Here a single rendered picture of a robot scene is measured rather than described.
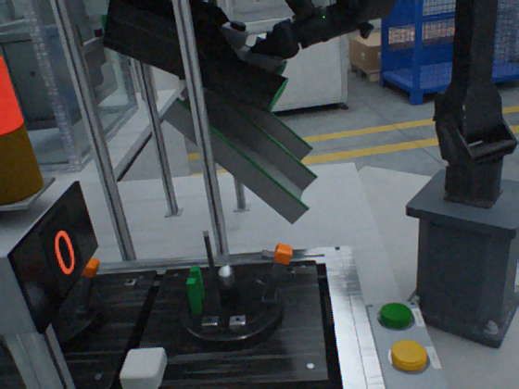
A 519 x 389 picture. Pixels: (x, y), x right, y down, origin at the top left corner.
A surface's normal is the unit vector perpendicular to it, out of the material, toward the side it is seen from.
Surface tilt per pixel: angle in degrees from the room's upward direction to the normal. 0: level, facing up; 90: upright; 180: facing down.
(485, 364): 0
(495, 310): 90
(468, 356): 0
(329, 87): 90
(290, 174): 90
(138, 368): 0
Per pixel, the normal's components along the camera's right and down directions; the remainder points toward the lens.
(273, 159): -0.22, 0.45
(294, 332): -0.11, -0.89
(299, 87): 0.12, 0.42
